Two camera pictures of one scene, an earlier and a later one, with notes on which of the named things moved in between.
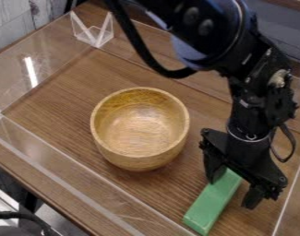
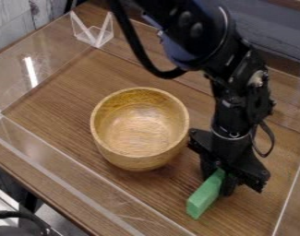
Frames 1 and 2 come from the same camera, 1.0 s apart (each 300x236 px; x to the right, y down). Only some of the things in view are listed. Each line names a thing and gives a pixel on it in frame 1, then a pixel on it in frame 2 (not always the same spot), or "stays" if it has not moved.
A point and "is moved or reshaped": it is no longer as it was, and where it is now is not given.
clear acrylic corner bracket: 96,36 stays
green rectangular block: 201,215 is moved or reshaped
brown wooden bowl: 140,125 stays
